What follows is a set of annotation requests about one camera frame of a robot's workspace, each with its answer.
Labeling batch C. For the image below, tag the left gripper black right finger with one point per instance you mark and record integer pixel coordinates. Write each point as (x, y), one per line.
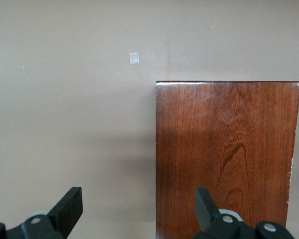
(206, 211)

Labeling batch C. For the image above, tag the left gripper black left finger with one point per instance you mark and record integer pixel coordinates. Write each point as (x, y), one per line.
(64, 211)

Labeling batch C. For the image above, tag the dark brown wooden cabinet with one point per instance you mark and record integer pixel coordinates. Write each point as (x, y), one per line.
(226, 137)

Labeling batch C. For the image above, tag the small clear tape patch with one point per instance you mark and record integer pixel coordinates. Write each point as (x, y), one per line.
(134, 58)

